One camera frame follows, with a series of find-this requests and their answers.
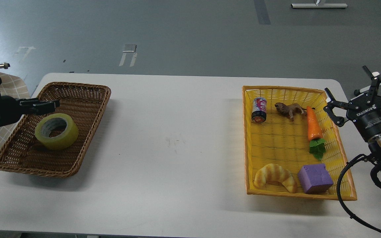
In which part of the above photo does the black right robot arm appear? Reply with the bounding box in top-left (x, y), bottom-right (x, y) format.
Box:
top-left (324, 66), bottom-right (381, 233)

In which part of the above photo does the brown toy lion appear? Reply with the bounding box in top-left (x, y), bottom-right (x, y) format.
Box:
top-left (274, 102), bottom-right (307, 122)

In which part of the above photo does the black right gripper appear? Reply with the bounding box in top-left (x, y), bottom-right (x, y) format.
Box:
top-left (323, 65), bottom-right (381, 142)

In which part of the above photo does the small drink can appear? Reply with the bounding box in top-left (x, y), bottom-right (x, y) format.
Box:
top-left (251, 97), bottom-right (267, 124)

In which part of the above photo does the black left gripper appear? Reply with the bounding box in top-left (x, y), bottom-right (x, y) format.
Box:
top-left (0, 96), bottom-right (60, 128)

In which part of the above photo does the yellow plastic basket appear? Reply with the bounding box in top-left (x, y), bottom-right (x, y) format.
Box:
top-left (242, 86), bottom-right (348, 200)

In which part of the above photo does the purple foam block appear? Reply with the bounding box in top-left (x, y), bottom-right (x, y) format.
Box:
top-left (297, 164), bottom-right (334, 194)

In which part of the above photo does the brown wicker basket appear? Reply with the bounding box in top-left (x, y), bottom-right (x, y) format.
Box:
top-left (0, 82), bottom-right (111, 178)

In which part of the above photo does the orange toy carrot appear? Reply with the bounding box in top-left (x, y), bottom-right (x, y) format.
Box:
top-left (306, 107), bottom-right (326, 161)

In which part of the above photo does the toy croissant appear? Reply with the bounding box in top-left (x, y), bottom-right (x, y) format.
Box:
top-left (254, 164), bottom-right (298, 193)

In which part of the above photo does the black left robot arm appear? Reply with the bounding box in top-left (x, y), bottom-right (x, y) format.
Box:
top-left (0, 78), bottom-right (60, 128)

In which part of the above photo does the yellow tape roll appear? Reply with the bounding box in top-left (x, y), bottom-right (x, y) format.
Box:
top-left (35, 113), bottom-right (79, 150)

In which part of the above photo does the white floor bar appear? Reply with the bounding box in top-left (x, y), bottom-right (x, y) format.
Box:
top-left (291, 3), bottom-right (348, 9)

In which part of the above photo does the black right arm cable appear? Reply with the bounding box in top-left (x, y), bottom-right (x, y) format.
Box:
top-left (336, 154), bottom-right (381, 238)

